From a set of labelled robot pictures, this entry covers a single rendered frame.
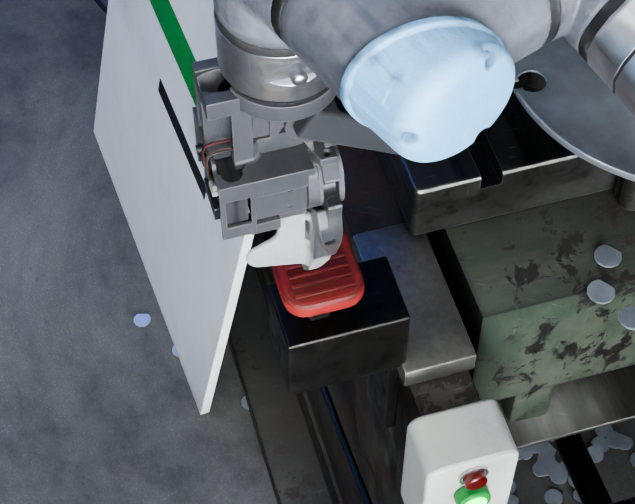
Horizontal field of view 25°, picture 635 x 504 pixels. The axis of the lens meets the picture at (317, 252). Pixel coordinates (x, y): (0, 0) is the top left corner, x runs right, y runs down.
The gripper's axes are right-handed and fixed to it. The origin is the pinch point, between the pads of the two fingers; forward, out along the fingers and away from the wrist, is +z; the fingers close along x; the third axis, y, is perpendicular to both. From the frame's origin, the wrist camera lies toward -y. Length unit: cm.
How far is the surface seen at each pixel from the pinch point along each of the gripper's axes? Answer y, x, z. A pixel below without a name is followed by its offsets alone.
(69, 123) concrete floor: 13, -85, 78
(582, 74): -24.2, -9.9, -0.6
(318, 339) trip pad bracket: 0.6, 2.8, 7.1
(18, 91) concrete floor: 19, -94, 77
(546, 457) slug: -34, -15, 77
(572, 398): -29, -7, 47
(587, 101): -23.5, -7.2, -0.6
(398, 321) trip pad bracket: -5.5, 2.9, 7.2
